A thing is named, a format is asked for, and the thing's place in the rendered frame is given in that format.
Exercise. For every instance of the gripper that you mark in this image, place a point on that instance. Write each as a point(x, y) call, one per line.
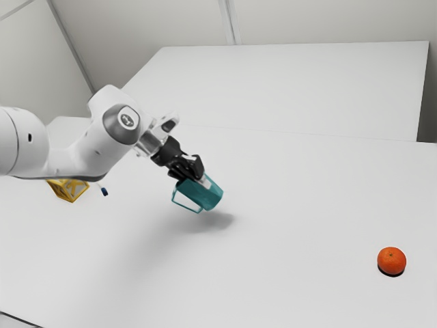
point(169, 152)

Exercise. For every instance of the teal faceted mug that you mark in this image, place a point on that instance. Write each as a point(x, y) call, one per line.
point(205, 199)

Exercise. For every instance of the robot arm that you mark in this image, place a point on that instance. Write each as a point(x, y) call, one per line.
point(75, 153)

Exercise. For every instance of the white pen with blue cap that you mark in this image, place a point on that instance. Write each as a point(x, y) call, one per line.
point(103, 190)

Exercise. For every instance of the yellow letter block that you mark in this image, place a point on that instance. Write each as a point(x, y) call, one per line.
point(70, 191)

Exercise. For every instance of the orange fruit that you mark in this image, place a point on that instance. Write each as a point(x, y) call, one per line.
point(391, 260)

